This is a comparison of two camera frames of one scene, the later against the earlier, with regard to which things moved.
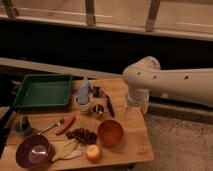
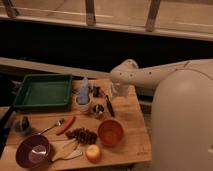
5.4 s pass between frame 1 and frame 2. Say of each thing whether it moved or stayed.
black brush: stayed
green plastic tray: stayed
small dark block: stayed
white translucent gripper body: moved
